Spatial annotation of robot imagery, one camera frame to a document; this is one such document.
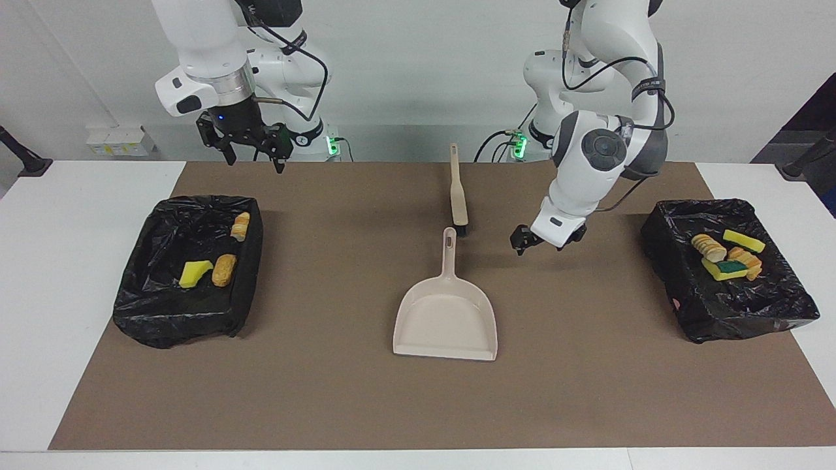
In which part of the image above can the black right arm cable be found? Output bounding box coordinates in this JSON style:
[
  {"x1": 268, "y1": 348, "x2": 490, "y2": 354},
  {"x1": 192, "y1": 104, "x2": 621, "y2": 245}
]
[{"x1": 243, "y1": 13, "x2": 329, "y2": 125}]

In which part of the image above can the yellow and green sponge piece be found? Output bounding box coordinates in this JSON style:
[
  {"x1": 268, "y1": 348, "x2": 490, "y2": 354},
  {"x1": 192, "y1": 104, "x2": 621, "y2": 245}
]
[{"x1": 701, "y1": 257, "x2": 751, "y2": 283}]

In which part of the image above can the black left base cable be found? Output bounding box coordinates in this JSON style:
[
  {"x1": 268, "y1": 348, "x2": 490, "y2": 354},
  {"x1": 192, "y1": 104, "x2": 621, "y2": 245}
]
[{"x1": 474, "y1": 101, "x2": 539, "y2": 163}]

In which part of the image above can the brown table mat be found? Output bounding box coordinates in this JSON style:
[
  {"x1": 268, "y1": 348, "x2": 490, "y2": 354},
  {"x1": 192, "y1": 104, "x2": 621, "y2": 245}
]
[{"x1": 49, "y1": 161, "x2": 836, "y2": 451}]

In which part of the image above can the bin lined with black bag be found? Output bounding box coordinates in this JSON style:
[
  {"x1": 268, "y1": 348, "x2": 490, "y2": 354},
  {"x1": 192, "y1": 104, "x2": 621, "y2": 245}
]
[
  {"x1": 112, "y1": 195, "x2": 264, "y2": 349},
  {"x1": 640, "y1": 198, "x2": 820, "y2": 344}
]

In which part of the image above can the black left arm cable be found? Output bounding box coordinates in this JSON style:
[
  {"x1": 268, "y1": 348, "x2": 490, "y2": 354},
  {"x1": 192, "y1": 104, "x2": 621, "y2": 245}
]
[{"x1": 560, "y1": 0, "x2": 677, "y2": 213}]

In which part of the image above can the beige bread chunk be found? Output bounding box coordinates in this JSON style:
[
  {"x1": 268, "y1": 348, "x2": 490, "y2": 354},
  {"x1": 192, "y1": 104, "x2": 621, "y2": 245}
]
[{"x1": 691, "y1": 234, "x2": 728, "y2": 264}]

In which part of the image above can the brown bread roll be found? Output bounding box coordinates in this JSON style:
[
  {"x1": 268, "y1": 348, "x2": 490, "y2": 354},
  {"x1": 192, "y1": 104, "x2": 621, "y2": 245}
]
[{"x1": 212, "y1": 254, "x2": 238, "y2": 288}]

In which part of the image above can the beige plastic dustpan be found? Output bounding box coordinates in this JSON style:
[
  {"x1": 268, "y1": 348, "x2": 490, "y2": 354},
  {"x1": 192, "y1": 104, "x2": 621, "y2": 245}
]
[{"x1": 393, "y1": 227, "x2": 499, "y2": 362}]

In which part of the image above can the black clamp stand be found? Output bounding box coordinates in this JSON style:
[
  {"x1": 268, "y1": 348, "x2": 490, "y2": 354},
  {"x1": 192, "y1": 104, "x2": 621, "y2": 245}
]
[
  {"x1": 779, "y1": 127, "x2": 836, "y2": 181},
  {"x1": 0, "y1": 125, "x2": 54, "y2": 178}
]

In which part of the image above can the beige brush with black bristles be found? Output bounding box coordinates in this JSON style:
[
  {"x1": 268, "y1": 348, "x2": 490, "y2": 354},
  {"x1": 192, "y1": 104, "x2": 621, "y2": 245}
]
[{"x1": 448, "y1": 143, "x2": 472, "y2": 237}]

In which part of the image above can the plain yellow sponge piece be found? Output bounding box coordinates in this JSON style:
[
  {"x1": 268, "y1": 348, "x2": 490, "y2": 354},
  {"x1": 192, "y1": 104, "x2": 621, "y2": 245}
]
[{"x1": 179, "y1": 260, "x2": 214, "y2": 289}]

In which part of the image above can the notched yellow sponge piece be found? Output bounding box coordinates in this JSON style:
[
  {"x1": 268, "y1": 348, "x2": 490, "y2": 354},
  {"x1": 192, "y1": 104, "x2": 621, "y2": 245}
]
[{"x1": 722, "y1": 228, "x2": 767, "y2": 255}]

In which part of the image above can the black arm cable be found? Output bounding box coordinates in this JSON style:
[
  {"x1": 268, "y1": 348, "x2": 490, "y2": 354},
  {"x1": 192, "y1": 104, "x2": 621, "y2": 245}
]
[
  {"x1": 560, "y1": 0, "x2": 677, "y2": 213},
  {"x1": 243, "y1": 13, "x2": 329, "y2": 125}
]

